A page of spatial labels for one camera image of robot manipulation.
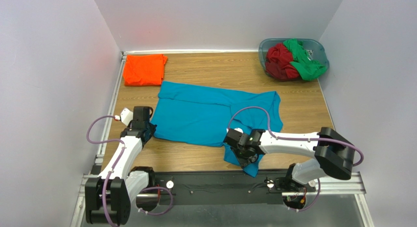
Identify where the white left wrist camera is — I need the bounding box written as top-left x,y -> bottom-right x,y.
114,108 -> 133,126

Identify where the aluminium left side rail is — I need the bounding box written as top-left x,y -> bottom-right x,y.
94,52 -> 127,165

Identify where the folded orange t shirt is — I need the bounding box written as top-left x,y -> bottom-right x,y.
122,54 -> 168,87

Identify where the blue t shirt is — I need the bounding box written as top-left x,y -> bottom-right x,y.
151,81 -> 283,165

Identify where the green t shirt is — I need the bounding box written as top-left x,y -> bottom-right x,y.
283,38 -> 328,81

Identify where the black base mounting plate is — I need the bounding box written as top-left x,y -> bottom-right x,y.
91,167 -> 349,206

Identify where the dark red t shirt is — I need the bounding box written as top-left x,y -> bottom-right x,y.
265,43 -> 301,81

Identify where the translucent teal plastic bin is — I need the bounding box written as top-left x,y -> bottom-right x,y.
258,38 -> 329,81

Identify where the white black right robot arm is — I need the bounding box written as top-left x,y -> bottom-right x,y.
224,127 -> 355,191

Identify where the aluminium front frame rail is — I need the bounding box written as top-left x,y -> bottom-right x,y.
78,172 -> 367,197

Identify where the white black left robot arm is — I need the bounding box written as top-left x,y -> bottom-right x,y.
85,106 -> 156,227

